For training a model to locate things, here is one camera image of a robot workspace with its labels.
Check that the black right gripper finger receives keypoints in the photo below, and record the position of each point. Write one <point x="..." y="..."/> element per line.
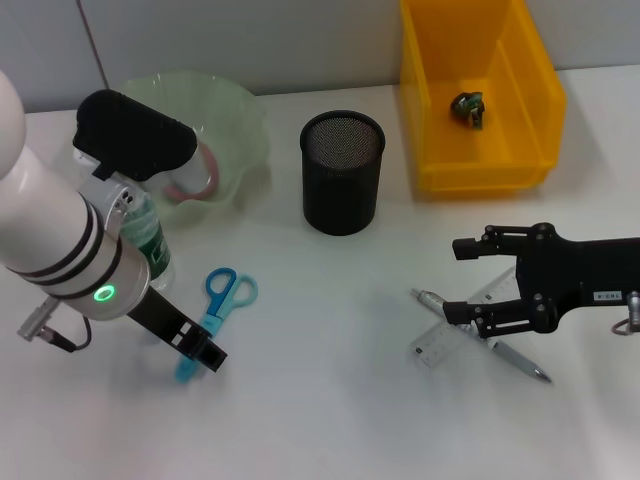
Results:
<point x="457" y="312"/>
<point x="465" y="248"/>

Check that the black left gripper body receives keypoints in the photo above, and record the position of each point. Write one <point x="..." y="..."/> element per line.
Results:
<point x="157" y="315"/>

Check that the clear bottle with green label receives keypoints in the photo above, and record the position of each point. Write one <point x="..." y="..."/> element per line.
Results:
<point x="152" y="240"/>

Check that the pink peach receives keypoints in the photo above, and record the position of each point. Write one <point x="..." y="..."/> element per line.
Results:
<point x="213" y="175"/>

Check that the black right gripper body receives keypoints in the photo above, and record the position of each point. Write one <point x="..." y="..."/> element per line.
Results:
<point x="575" y="270"/>

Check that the silver pen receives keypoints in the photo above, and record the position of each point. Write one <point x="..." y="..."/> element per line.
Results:
<point x="515" y="356"/>

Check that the yellow plastic bin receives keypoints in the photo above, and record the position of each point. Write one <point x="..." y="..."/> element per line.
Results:
<point x="525" y="125"/>

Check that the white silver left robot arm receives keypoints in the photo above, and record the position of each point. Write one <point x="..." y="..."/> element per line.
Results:
<point x="45" y="210"/>

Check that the black mesh pen holder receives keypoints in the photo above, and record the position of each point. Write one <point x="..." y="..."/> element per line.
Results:
<point x="342" y="190"/>

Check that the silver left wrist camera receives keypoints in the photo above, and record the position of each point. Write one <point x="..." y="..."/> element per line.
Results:
<point x="130" y="135"/>

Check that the transparent plastic ruler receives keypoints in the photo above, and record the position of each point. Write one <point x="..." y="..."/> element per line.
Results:
<point x="435" y="347"/>

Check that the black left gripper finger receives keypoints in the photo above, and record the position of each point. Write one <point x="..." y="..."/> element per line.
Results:
<point x="210" y="357"/>

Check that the green plastic wrapper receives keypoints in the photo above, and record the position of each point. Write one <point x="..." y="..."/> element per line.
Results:
<point x="467" y="109"/>

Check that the pale green glass fruit plate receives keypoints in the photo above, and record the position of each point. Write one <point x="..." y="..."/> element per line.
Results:
<point x="230" y="130"/>

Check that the blue plastic scissors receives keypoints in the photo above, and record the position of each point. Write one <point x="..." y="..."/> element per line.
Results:
<point x="225" y="295"/>

